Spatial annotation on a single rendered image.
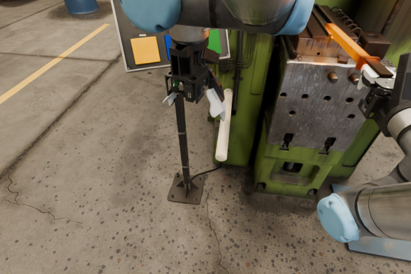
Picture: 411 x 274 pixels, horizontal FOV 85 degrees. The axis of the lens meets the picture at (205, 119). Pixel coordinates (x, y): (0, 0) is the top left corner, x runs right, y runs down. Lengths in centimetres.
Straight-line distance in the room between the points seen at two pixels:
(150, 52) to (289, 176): 109
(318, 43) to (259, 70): 31
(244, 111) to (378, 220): 96
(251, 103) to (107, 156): 113
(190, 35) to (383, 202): 39
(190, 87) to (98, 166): 142
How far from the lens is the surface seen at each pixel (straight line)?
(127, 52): 74
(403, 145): 54
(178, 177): 157
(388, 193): 41
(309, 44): 96
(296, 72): 94
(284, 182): 145
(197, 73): 46
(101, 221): 155
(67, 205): 169
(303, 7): 28
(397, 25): 121
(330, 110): 108
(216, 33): 77
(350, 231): 46
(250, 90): 120
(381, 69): 69
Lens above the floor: 130
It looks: 41 degrees down
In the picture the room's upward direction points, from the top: straight up
